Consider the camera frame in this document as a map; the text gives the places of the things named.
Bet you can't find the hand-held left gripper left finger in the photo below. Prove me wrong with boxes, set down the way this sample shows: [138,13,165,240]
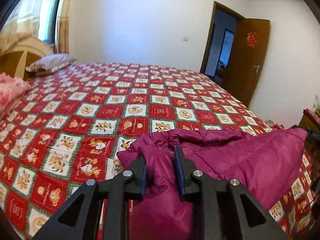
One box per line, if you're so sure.
[32,152,148,240]

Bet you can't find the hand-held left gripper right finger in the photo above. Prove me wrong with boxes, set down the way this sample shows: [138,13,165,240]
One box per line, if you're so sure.
[173,146,292,240]

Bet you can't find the magenta puffer jacket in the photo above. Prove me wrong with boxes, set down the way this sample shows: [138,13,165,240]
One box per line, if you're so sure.
[117,127,308,240]

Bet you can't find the brown wooden cabinet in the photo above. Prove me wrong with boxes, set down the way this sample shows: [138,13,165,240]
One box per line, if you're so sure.
[299,109,320,154]

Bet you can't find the floor clutter pile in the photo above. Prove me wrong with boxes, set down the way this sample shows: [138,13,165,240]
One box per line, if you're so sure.
[264,119,283,131]

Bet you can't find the brown wooden door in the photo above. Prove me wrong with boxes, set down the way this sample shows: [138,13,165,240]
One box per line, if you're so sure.
[222,17,271,108]

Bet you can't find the red checkered printed bedspread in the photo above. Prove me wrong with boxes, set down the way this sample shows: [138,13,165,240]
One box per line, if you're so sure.
[0,62,318,240]

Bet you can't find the red paper door decoration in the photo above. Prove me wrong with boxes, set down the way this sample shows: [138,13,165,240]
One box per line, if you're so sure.
[246,32,258,47]

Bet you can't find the striped pillow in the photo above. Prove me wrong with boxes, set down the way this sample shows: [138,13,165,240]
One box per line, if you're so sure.
[25,53,77,77]

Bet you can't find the folded pink floral blanket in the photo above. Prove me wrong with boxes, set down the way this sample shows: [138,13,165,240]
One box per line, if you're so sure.
[0,72,32,122]

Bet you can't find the cream wooden headboard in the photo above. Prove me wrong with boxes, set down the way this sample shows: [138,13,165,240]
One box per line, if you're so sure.
[0,35,55,82]

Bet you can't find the beige patterned curtain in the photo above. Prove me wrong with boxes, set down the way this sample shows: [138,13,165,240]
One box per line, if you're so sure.
[56,0,78,55]

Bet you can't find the window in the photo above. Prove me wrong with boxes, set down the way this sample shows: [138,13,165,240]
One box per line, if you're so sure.
[39,0,63,43]

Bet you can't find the beige sheer curtain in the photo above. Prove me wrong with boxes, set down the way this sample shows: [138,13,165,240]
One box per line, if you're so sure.
[0,0,44,53]

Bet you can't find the thin dark cable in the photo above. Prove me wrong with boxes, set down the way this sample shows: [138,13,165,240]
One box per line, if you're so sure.
[299,185,320,214]

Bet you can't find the brown door frame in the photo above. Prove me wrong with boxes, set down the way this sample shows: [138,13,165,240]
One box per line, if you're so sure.
[199,1,244,78]

